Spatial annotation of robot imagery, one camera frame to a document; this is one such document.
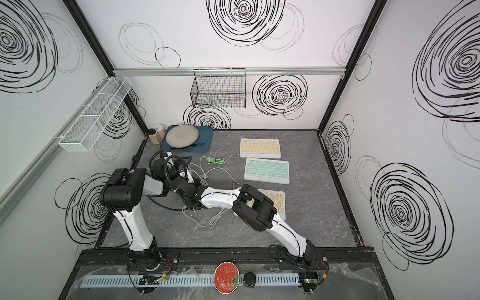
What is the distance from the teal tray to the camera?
1132mm

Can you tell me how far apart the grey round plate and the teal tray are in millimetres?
13

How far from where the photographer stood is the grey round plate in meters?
1.14
